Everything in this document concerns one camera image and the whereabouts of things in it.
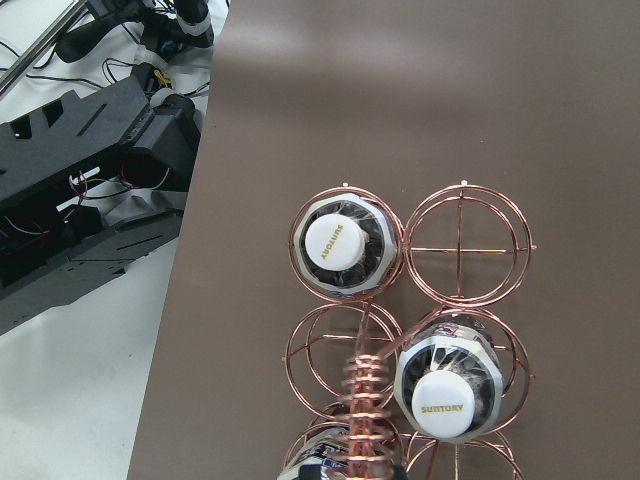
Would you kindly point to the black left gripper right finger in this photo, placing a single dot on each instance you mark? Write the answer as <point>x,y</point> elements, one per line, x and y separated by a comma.
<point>399,473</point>

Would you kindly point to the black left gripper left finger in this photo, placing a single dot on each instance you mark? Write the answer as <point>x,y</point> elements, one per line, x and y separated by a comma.
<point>310,472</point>

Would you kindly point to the copper wire bottle basket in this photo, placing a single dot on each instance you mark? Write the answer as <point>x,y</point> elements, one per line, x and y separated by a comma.
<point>464,248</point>

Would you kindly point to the suntory tea bottle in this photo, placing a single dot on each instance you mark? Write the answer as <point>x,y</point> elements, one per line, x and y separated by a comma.
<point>345,244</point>
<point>448,380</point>
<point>322,444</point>

